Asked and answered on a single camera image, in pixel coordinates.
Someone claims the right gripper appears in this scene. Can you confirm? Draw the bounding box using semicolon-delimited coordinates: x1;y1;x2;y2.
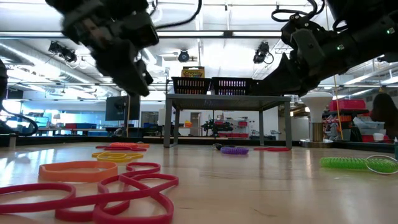
248;13;358;97

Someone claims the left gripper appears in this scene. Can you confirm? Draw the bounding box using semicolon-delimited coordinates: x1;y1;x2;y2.
61;5;160;98

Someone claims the black plastic basket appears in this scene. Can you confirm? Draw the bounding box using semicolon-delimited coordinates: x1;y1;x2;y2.
170;77;211;95
210;77;253;96

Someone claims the yellow green crayon box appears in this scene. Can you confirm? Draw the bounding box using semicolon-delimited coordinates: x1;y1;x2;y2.
180;65;206;78

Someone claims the green coil wristband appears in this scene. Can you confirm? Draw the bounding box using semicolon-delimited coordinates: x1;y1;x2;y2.
319;154;398;175

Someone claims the long red rubber band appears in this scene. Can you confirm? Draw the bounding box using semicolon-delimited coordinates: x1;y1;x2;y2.
95;144;147;152

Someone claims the yellow rubber band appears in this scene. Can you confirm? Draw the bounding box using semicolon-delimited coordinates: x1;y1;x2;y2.
91;151;145;163

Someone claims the black rig-mounted device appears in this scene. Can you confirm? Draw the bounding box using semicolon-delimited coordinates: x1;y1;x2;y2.
252;41;275;65
47;40;78;63

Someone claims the black computer monitor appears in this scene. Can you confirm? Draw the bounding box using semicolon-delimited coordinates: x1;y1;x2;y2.
104;95;141;122

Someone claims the grey metal table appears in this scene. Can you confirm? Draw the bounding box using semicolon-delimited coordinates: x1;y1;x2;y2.
164;93;293;149

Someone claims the orange coil wristband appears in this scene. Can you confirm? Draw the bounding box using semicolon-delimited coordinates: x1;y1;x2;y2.
109;142;139;150

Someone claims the small black background robot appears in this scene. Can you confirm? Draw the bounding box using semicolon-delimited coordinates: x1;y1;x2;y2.
201;119;234;137

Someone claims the purple coil wristband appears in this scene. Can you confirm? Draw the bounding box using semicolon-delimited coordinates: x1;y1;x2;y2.
220;146;250;156

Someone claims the black coil wristband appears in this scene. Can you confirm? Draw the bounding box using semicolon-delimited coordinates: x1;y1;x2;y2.
213;142;237;151

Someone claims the person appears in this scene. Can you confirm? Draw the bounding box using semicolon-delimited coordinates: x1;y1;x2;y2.
369;93;398;141

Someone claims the olive hanging cable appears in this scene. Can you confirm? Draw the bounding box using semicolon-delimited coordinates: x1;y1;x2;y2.
126;95;132;138

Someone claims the black round overhead camera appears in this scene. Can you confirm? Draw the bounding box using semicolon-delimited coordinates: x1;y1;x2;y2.
177;49;191;63

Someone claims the yellow hanging cable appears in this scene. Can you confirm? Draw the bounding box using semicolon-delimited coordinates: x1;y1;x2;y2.
332;74;345;141

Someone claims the black looped cable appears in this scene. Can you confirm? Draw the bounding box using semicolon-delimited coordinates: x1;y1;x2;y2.
0;105;40;138

